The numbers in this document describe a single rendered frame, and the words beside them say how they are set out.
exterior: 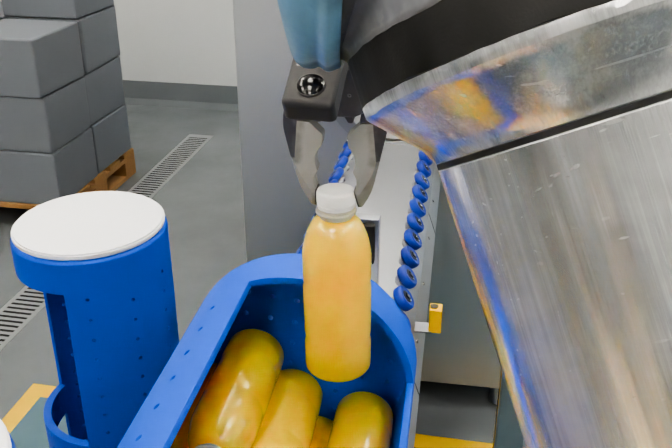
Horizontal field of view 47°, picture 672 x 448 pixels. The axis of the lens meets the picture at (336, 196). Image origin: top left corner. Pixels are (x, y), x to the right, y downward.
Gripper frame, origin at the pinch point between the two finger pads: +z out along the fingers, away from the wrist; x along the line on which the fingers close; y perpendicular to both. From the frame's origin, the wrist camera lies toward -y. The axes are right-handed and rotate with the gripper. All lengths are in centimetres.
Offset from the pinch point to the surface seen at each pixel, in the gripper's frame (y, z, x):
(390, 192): 99, 43, 3
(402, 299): 44, 39, -4
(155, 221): 54, 32, 43
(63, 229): 48, 32, 59
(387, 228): 80, 43, 2
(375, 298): 7.0, 15.9, -3.4
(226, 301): 0.9, 14.0, 12.6
